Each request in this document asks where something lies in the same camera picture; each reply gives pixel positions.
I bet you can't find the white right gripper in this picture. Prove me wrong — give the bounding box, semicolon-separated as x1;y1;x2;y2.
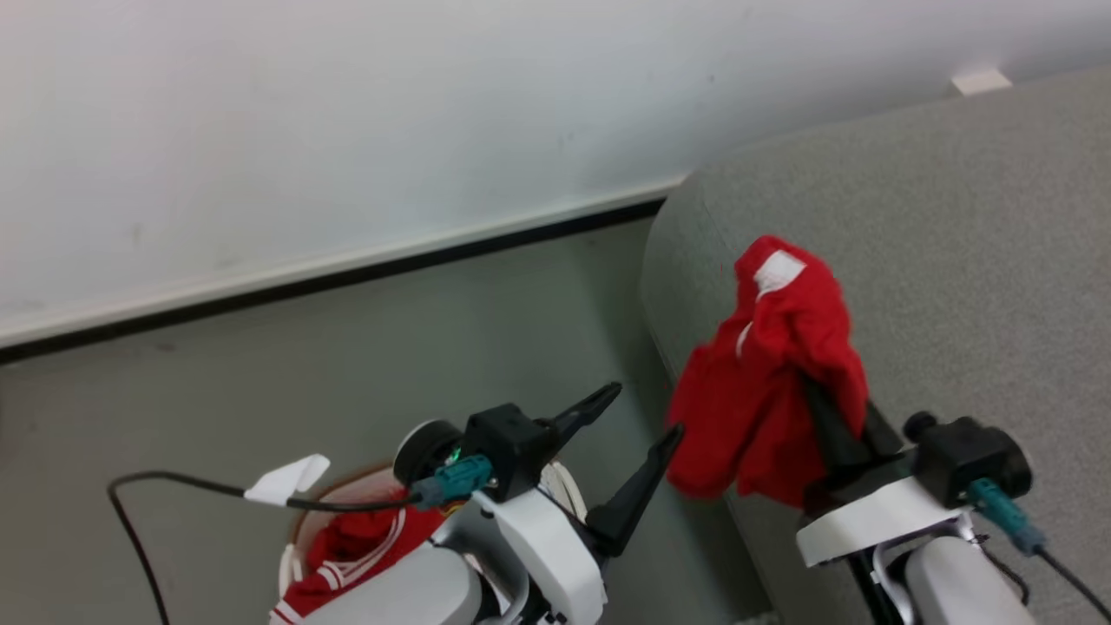
796;373;966;570

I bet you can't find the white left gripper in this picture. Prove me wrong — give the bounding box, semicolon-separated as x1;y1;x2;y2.
431;382;686;625

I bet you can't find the plain red garment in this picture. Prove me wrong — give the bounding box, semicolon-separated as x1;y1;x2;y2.
666;234;870;510

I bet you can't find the white laundry basket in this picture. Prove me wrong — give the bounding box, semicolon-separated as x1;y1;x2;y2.
277;460;591;625

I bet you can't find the grey fabric sofa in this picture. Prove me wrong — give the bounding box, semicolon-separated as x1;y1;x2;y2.
640;64;1111;625

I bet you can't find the red garment with white stripes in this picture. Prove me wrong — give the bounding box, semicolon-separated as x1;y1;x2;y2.
268;506;452;625

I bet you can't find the white and black baseboard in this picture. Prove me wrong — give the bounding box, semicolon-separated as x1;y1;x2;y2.
0;174;691;365

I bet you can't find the black right cable, teal plug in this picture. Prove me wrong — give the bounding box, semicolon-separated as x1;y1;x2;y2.
966;477;1111;622

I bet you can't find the black cable, teal plug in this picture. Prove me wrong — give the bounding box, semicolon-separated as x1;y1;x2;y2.
108;455;496;625
966;477;1111;622

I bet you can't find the black left cable, teal plug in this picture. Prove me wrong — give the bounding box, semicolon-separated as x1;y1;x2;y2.
108;455;496;625

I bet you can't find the white paper cable tag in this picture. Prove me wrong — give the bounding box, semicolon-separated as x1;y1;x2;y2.
244;453;332;507

